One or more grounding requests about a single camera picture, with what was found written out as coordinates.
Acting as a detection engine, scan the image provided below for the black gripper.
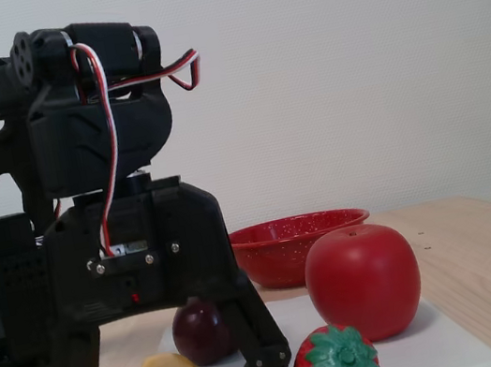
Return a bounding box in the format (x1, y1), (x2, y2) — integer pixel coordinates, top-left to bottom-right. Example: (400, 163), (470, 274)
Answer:
(34, 160), (295, 367)

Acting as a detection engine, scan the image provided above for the white paper sheet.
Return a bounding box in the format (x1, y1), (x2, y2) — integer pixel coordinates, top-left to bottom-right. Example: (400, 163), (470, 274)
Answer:
(153, 262), (491, 367)

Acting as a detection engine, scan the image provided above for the red plastic strawberry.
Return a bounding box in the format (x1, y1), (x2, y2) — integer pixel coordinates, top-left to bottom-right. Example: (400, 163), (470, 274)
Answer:
(283, 316), (383, 367)

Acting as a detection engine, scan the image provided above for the dark purple plum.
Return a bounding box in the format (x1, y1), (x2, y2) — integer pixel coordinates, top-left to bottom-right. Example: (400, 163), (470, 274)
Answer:
(166, 290), (241, 367)

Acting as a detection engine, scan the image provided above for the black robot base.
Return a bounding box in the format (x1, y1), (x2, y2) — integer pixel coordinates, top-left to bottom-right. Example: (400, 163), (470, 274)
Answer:
(0, 208), (72, 367)

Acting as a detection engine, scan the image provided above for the red speckled enamel bowl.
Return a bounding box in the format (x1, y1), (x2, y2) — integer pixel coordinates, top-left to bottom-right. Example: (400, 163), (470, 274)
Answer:
(227, 202), (382, 298)

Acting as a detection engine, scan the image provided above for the red white black servo cable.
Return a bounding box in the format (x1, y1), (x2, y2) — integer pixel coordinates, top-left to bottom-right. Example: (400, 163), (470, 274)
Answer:
(103, 47), (208, 107)
(63, 38), (141, 262)

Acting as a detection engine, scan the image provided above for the red plastic apple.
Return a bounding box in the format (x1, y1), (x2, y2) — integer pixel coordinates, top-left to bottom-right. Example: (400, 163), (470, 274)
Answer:
(297, 215), (432, 353)

